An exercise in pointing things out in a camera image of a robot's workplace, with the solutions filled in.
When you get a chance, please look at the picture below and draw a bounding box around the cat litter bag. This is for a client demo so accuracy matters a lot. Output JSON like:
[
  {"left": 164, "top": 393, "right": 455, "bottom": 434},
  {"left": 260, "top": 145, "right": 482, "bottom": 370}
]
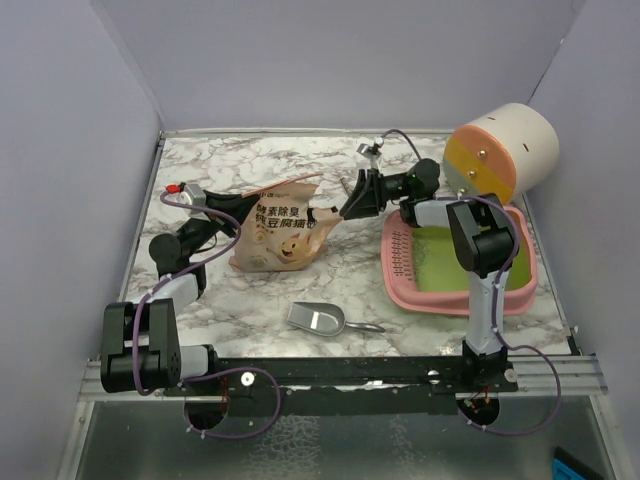
[{"left": 229, "top": 173, "right": 342, "bottom": 272}]

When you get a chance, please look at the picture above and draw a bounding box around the black base bar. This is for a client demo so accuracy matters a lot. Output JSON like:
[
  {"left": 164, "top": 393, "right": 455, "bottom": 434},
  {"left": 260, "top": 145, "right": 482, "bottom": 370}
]
[{"left": 165, "top": 356, "right": 518, "bottom": 416}]

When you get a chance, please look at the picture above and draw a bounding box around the pink litter box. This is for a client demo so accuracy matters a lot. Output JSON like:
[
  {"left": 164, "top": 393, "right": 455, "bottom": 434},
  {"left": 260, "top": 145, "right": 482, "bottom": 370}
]
[{"left": 381, "top": 201, "right": 538, "bottom": 317}]

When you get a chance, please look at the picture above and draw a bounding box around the grey metal litter scoop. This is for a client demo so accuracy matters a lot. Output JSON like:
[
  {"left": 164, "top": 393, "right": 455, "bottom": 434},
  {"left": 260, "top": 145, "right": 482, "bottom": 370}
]
[{"left": 286, "top": 301, "right": 386, "bottom": 337}]

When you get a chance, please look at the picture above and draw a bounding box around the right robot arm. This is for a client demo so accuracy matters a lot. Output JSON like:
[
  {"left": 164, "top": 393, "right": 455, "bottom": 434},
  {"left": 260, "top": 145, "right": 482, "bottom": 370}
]
[{"left": 339, "top": 158, "right": 520, "bottom": 391}]

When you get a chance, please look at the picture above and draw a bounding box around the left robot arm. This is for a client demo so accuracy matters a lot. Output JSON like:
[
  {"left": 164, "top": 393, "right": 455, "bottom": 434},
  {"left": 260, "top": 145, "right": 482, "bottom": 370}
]
[{"left": 100, "top": 183, "right": 259, "bottom": 396}]

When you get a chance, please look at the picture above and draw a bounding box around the aluminium frame rail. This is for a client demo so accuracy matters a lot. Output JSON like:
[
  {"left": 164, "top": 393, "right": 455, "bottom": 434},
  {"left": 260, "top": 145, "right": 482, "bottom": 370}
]
[{"left": 78, "top": 355, "right": 609, "bottom": 402}]

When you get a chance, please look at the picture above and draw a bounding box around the cylindrical drawer cabinet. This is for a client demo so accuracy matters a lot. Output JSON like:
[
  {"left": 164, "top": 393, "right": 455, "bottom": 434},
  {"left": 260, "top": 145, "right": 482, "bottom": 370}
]
[{"left": 442, "top": 103, "right": 560, "bottom": 204}]

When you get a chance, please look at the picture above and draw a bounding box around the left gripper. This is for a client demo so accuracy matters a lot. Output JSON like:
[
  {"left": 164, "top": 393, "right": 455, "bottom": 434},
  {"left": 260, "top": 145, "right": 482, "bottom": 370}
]
[{"left": 178, "top": 189, "right": 260, "bottom": 254}]

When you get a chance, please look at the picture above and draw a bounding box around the blue object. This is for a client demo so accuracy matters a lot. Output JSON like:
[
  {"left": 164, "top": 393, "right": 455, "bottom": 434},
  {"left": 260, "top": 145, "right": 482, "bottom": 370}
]
[{"left": 551, "top": 447, "right": 604, "bottom": 480}]

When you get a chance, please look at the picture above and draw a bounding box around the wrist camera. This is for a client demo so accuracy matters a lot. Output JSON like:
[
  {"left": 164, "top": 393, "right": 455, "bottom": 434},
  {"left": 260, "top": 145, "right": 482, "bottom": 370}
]
[
  {"left": 165, "top": 183, "right": 206, "bottom": 207},
  {"left": 356, "top": 137, "right": 384, "bottom": 170}
]

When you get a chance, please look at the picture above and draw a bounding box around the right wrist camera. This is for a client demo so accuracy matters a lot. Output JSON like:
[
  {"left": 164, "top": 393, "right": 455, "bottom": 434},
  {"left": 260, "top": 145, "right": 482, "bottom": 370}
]
[{"left": 356, "top": 137, "right": 384, "bottom": 170}]

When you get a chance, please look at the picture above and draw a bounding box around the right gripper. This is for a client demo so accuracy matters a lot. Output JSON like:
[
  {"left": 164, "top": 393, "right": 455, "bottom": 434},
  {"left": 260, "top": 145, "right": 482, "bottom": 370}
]
[{"left": 340, "top": 169, "right": 415, "bottom": 221}]

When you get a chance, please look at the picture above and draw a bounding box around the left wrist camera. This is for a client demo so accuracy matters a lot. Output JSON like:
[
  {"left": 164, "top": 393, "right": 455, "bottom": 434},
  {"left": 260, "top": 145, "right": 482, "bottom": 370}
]
[{"left": 165, "top": 183, "right": 206, "bottom": 207}]

